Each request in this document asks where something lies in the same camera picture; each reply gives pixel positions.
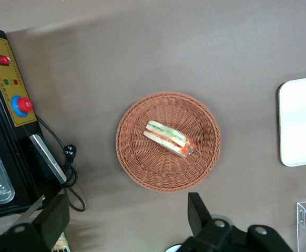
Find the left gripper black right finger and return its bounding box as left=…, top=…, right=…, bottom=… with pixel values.
left=188, top=192, right=234, bottom=239

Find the triangle sandwich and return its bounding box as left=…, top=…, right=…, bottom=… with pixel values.
left=142, top=120, right=196, bottom=158

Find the rice cracker snack packet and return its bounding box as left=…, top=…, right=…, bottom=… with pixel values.
left=52, top=233, right=66, bottom=252

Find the black power cable with plug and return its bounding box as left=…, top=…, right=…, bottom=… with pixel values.
left=34, top=114, right=86, bottom=213

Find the black sealing machine yellow panel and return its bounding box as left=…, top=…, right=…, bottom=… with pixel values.
left=0, top=24, right=72, bottom=226

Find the beige plastic tray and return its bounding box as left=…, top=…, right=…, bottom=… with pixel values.
left=278, top=75, right=306, bottom=167

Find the brown round wicker basket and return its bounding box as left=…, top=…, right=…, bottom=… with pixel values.
left=115, top=91, right=221, bottom=193

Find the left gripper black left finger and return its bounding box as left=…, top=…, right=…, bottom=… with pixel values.
left=0, top=193, right=70, bottom=252

